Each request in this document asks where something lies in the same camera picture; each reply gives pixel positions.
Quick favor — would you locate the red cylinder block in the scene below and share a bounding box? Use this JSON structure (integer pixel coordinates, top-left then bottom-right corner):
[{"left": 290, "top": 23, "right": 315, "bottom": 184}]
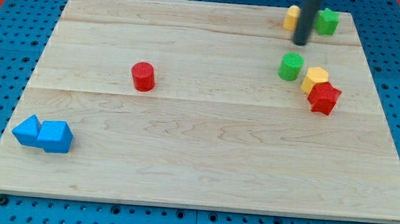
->
[{"left": 131, "top": 61, "right": 155, "bottom": 92}]

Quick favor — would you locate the wooden board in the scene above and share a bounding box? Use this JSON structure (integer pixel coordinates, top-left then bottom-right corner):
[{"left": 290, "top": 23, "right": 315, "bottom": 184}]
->
[{"left": 0, "top": 0, "right": 400, "bottom": 224}]

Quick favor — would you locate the red star block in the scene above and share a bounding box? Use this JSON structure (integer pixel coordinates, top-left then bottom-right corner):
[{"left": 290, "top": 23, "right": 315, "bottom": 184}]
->
[{"left": 307, "top": 82, "right": 342, "bottom": 116}]

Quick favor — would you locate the green star block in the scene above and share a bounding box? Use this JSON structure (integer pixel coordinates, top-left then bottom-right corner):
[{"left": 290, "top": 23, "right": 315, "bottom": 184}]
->
[{"left": 314, "top": 8, "right": 340, "bottom": 36}]

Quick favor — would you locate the yellow hexagon block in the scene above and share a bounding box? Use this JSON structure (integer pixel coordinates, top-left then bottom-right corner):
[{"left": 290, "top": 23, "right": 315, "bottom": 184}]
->
[{"left": 301, "top": 66, "right": 329, "bottom": 95}]

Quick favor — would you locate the blue cube block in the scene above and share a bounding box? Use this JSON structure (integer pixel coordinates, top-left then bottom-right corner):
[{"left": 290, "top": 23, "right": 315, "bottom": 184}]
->
[{"left": 37, "top": 120, "right": 73, "bottom": 153}]

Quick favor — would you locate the blue triangle block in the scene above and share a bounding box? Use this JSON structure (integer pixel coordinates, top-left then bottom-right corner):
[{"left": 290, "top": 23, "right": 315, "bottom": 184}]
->
[{"left": 12, "top": 115, "right": 41, "bottom": 147}]

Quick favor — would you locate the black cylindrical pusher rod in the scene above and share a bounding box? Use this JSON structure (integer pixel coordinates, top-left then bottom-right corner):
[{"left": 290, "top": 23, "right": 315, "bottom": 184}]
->
[{"left": 292, "top": 0, "right": 323, "bottom": 46}]

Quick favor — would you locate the yellow heart block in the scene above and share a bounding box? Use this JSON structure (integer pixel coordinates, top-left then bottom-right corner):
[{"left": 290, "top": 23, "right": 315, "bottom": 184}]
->
[{"left": 283, "top": 5, "right": 300, "bottom": 31}]

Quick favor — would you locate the green cylinder block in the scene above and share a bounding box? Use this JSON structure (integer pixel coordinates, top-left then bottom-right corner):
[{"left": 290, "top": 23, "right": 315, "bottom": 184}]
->
[{"left": 278, "top": 53, "right": 304, "bottom": 81}]

